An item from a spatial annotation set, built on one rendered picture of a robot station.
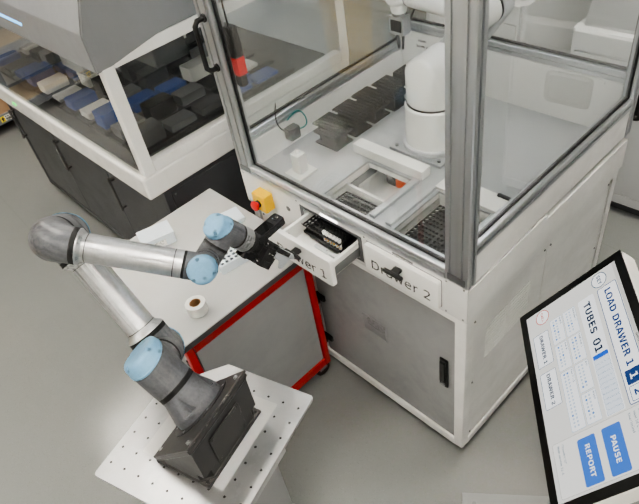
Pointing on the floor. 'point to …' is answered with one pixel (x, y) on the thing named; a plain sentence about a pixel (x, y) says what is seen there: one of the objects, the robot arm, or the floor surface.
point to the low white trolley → (238, 307)
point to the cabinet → (452, 329)
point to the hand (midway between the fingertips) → (288, 252)
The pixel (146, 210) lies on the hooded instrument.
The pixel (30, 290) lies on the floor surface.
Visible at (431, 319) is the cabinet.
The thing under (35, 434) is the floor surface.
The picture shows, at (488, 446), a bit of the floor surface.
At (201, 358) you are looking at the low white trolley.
